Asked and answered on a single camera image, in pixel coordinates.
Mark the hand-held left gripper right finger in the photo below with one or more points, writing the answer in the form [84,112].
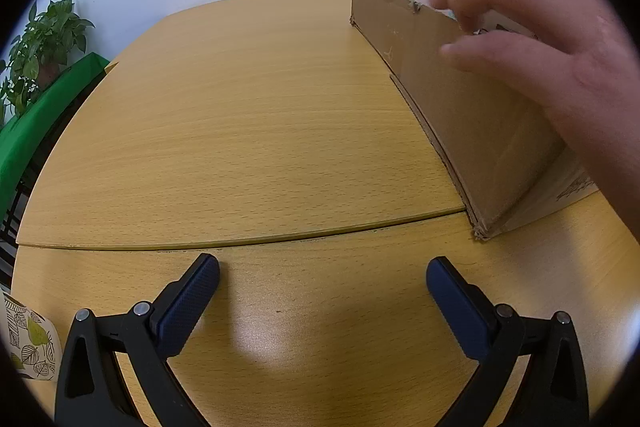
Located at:
[457,307]

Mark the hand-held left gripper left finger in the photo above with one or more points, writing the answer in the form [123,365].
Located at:
[192,307]

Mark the brown cardboard box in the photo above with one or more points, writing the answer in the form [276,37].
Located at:
[450,82]

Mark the person's right forearm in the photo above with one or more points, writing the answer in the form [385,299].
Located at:
[605,147]

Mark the wooden desktop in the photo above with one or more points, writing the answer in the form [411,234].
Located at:
[250,132]

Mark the person's right hand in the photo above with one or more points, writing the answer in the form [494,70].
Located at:
[550,17]

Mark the leaf-patterned cup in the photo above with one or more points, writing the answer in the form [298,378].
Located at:
[30,337]

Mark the green cloth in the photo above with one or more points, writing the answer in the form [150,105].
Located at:
[30,132]

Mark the green potted plant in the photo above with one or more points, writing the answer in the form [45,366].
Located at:
[50,32]

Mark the black metal frame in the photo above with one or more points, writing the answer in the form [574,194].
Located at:
[10,227]

